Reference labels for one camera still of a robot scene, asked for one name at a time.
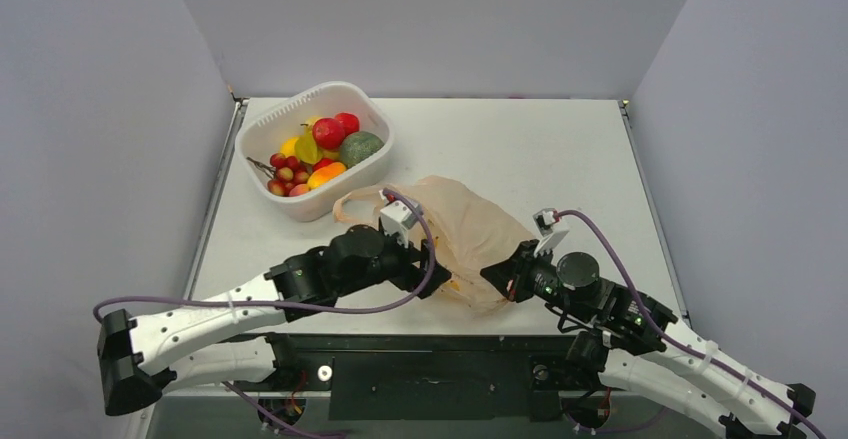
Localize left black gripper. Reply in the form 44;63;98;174
336;223;449;298

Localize translucent orange plastic bag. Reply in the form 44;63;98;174
332;175;537;313

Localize green orange fake mango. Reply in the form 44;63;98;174
307;162;347;190

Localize pink orange fake peach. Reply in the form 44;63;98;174
288;183;311;197

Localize small red fake fruit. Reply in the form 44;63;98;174
312;117;346;150

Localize yellow fake pear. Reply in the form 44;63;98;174
302;115;321;131

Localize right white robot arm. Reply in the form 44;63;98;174
480;241;815;438

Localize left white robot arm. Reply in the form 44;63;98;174
95;225;451;416

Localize green fake avocado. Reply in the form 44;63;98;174
338;131;384;169

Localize yellow fake mango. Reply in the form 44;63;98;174
322;150;340;162

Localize red fake grape bunch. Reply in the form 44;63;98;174
247;152;312;197

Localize yellow fake lemon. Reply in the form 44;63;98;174
279;136;300;157

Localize white plastic basket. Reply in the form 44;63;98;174
235;81;395;222

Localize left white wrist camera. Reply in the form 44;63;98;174
378;189;423;248

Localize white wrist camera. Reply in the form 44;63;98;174
533;208;570;257
378;189;423;248

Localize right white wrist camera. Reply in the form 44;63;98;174
533;208;570;257

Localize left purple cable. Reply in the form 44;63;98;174
92;187;438;323

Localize purple cable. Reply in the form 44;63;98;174
556;209;829;439
92;187;438;323

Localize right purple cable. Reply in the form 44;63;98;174
556;209;829;439

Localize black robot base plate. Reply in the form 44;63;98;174
236;333;601;422

